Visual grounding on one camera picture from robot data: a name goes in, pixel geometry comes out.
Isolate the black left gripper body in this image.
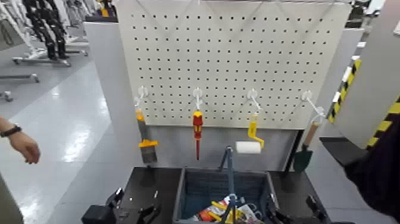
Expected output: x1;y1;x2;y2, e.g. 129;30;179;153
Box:
82;204;141;224

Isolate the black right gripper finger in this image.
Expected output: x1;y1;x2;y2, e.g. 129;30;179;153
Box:
266;200;292;224
305;194;328;224

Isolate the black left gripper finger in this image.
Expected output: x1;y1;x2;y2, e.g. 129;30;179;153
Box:
105;187;125;208
136;204;162;224

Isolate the yellow paint roller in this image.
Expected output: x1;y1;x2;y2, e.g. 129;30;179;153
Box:
235;114;265;155

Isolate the bare person forearm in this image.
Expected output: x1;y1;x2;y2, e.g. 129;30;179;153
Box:
0;116;21;139

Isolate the grey blue crate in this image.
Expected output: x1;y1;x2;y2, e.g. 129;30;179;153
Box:
173;167;280;224

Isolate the bare person hand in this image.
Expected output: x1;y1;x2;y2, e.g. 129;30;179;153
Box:
8;131;41;165

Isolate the orange grey paint brush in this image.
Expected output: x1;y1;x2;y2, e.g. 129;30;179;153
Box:
135;108;159;164

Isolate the white orange package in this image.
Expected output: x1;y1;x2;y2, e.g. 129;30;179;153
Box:
193;197;265;224

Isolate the person in dark clothes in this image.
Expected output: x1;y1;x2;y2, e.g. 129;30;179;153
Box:
343;114;400;221

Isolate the red yellow screwdriver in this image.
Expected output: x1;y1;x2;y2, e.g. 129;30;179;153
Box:
192;110;204;161

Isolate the white pegboard hook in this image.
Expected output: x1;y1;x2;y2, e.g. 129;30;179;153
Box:
134;86;149;109
192;87;204;111
301;90;326;119
246;88;263;111

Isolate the black wristband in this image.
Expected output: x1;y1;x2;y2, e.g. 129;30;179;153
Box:
0;125;23;139

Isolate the grey pillar hazard tape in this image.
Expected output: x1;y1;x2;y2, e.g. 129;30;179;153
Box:
327;0;400;150

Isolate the grey wheeled stand base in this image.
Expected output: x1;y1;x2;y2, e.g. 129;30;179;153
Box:
11;55;73;68
0;73;40;84

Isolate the white perforated pegboard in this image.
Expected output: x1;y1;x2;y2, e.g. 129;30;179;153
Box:
116;0;352;130

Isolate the black humanoid robot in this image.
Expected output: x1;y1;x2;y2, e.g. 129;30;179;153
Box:
21;0;71;61

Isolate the yellow purple background object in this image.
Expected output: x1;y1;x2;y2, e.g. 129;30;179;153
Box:
85;0;119;23

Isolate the dark background equipment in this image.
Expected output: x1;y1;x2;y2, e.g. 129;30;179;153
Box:
345;0;373;29

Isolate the white humanoid robot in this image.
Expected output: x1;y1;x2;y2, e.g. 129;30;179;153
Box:
0;0;40;60

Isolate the green trowel wooden handle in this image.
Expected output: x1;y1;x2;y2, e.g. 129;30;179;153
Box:
292;121;320;174

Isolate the yellow handled tool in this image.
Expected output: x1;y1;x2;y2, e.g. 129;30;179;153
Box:
211;201;241;224

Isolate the black pegboard stand post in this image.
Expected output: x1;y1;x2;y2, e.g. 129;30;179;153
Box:
282;129;305;191

